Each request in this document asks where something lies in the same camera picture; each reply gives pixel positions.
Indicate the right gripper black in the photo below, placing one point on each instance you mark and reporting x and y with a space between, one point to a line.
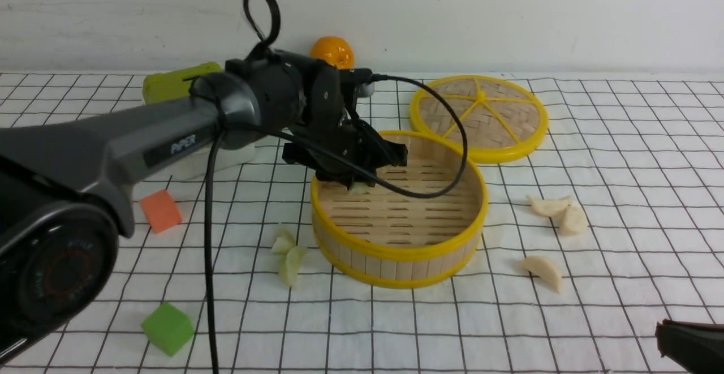
697 347

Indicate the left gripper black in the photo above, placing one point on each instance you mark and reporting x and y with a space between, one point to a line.
353 140

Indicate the green dumpling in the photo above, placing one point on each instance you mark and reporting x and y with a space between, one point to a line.
358 188
284 241
290 265

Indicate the white dumpling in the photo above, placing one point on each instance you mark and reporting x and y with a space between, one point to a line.
549 207
573 221
544 268

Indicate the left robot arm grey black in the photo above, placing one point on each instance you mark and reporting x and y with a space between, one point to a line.
67 187

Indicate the bamboo steamer tray yellow rim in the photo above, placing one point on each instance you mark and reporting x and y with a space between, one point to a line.
392 241

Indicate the bamboo steamer lid yellow rim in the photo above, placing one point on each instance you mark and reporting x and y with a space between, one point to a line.
503 121

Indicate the orange toy fruit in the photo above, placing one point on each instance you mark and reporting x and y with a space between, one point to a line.
334 51

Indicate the white grid tablecloth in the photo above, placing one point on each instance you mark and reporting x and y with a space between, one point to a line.
643 158

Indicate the orange foam cube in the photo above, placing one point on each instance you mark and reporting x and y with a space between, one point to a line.
161 211

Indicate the green lid white box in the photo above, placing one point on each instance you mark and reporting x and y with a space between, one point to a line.
166 86

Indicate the green foam cube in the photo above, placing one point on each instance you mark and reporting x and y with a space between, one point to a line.
168 328

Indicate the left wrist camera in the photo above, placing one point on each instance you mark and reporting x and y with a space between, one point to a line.
356 83

